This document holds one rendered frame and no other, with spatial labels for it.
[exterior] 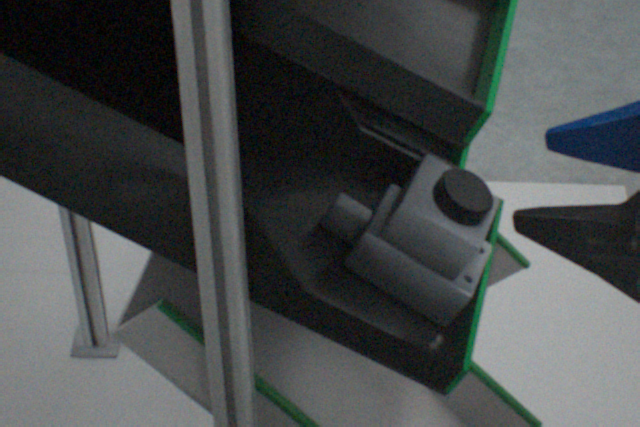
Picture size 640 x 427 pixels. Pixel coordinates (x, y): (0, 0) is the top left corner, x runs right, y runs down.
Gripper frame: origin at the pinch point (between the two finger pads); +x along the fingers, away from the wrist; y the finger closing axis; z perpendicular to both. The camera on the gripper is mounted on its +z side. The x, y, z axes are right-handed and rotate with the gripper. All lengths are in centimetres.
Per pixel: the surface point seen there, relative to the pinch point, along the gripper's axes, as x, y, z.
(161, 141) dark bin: 17.5, 8.2, 7.5
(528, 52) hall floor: 65, -197, -107
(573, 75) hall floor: 54, -192, -110
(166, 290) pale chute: 24.3, 2.8, -6.2
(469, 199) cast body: 6.5, 0.7, -0.8
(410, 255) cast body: 9.6, 2.2, -3.3
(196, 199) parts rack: 14.8, 11.0, 6.3
